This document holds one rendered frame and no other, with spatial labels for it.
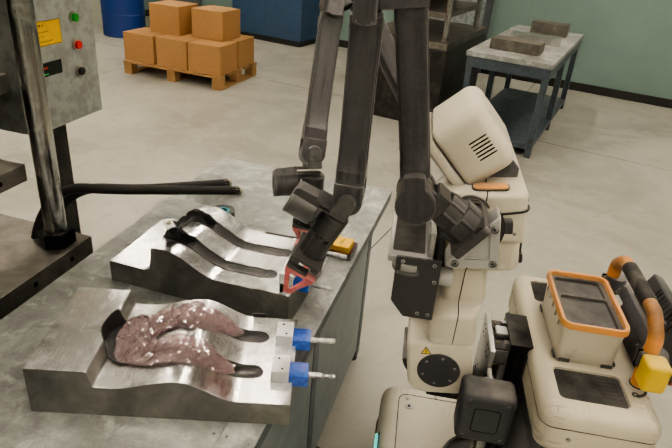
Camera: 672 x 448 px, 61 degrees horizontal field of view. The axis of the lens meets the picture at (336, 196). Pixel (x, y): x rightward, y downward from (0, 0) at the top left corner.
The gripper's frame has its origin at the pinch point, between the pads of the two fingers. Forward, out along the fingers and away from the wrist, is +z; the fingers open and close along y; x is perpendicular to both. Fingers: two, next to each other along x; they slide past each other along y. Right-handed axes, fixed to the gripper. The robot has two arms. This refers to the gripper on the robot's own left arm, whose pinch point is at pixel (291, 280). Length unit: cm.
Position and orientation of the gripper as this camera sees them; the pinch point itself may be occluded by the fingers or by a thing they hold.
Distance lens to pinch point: 124.3
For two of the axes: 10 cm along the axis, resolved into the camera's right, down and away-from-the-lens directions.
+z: -5.0, 7.5, 4.4
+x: 8.5, 5.1, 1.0
